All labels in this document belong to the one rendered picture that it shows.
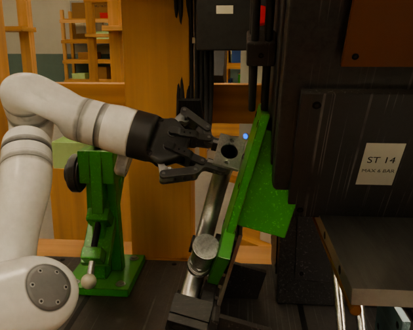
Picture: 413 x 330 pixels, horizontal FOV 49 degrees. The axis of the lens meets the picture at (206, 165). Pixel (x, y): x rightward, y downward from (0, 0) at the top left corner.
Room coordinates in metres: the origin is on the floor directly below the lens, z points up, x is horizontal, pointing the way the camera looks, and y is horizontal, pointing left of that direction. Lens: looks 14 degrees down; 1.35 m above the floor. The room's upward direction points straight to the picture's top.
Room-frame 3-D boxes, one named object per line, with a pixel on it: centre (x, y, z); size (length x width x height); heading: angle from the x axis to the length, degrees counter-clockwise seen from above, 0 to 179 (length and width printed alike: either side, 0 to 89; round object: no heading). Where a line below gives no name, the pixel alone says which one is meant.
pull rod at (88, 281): (0.75, 0.21, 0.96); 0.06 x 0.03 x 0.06; 175
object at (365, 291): (0.58, -0.23, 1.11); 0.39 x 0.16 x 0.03; 175
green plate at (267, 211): (0.63, -0.08, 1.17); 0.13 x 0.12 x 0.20; 85
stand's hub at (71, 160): (0.84, 0.26, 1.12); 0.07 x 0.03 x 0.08; 175
